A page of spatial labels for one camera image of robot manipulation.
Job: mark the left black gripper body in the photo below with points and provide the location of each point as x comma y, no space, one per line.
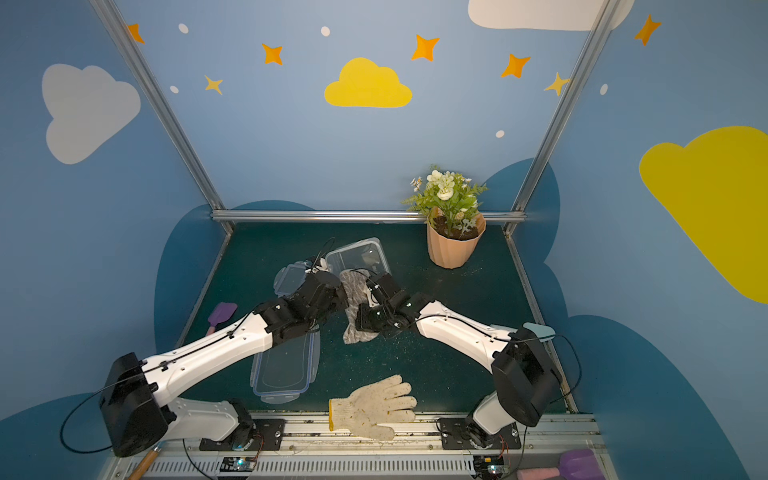
330,291

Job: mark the left circuit board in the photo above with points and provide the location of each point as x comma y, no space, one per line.
237,465

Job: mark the aluminium frame right post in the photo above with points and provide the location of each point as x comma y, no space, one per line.
583,67

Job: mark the large lunch box lid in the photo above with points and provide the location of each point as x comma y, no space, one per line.
284,372

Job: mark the small lunch box lid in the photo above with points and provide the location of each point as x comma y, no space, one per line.
288,280

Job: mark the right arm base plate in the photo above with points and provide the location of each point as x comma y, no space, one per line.
463,434

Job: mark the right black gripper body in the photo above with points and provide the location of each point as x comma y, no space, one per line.
375,298

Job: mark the potted artificial flower plant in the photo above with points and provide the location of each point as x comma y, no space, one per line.
449,203

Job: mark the aluminium frame post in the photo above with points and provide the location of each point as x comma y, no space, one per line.
113,21
583,67

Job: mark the teal silicone spatula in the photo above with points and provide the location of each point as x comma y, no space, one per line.
541,332

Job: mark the blue rake wooden handle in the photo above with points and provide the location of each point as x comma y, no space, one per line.
146,463

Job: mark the aluminium front rail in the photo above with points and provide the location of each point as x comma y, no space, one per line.
309,450

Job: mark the purple pink toy shovel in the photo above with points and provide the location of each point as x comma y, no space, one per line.
573,465

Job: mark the purple silicone spatula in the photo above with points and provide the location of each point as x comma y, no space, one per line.
221,314

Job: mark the right circuit board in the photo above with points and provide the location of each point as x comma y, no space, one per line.
490,468

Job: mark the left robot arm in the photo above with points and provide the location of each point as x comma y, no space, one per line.
135,403

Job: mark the circuit board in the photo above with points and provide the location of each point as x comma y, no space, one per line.
490,468
237,465

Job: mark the white knit work glove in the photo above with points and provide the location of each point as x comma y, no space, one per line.
369,410

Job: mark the aluminium frame rear bar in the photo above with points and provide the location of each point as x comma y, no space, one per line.
313,216

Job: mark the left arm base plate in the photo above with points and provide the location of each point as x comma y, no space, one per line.
251,435

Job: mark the aluminium frame left post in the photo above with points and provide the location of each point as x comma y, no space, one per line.
113,21

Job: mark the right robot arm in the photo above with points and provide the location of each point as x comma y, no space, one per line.
524,375

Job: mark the large clear lunch box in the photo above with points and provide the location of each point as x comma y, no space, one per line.
367,254

